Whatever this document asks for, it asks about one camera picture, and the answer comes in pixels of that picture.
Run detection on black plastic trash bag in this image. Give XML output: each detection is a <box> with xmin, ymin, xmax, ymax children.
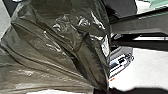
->
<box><xmin>0</xmin><ymin>0</ymin><xmax>112</xmax><ymax>94</ymax></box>

